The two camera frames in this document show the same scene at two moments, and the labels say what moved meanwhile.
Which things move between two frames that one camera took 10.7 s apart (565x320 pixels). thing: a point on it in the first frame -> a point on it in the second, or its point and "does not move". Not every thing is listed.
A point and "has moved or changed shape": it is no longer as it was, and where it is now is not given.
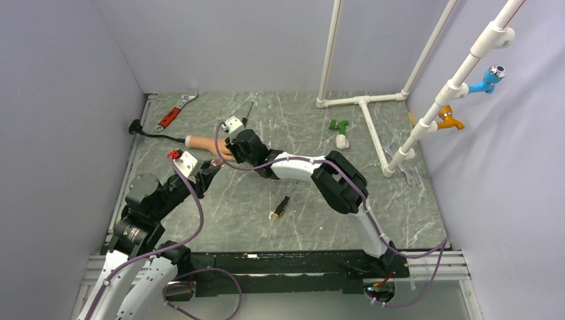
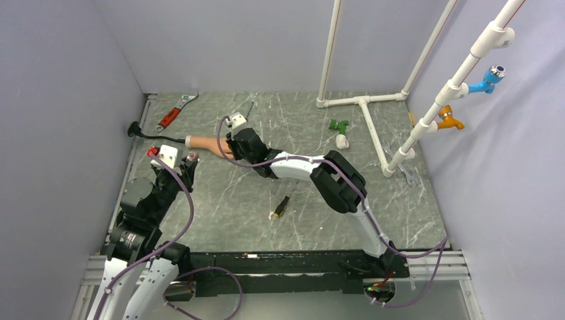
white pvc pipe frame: [498, 37] does not move
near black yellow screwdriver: [280, 207] does not move
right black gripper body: [237, 153] does not move
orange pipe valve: [446, 113] does not move
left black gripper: [204, 179] -> [187, 167]
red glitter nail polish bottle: [219, 161] has moved or changed shape
